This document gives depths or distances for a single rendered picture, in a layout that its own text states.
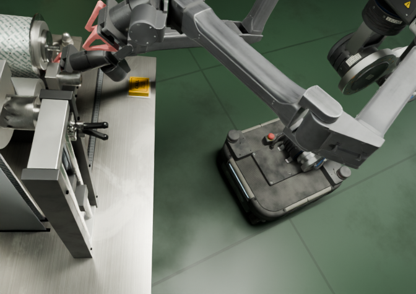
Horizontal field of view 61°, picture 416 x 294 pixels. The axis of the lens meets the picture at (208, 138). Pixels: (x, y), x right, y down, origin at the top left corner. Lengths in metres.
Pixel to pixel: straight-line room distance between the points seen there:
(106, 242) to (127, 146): 0.31
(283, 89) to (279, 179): 1.37
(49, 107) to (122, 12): 0.29
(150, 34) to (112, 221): 0.58
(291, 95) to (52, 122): 0.40
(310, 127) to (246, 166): 1.37
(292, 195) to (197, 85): 1.04
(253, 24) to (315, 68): 1.81
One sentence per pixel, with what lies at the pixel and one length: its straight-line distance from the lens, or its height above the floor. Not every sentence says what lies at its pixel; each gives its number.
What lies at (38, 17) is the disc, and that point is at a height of 1.30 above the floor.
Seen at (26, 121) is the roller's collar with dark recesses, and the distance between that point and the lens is 0.72.
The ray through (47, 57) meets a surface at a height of 1.24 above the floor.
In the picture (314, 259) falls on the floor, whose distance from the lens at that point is 2.21.
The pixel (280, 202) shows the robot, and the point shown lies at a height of 0.24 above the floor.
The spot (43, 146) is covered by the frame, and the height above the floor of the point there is 1.44.
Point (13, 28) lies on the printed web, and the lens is 0.93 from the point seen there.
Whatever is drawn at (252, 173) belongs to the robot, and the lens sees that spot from 1.96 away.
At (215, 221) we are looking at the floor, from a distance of 2.07.
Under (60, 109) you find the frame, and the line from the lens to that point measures 0.61.
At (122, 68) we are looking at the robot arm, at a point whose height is 1.12.
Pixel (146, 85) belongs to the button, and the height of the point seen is 0.92.
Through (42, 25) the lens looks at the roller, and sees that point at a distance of 0.95.
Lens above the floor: 1.93
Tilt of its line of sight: 58 degrees down
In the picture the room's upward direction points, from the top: 21 degrees clockwise
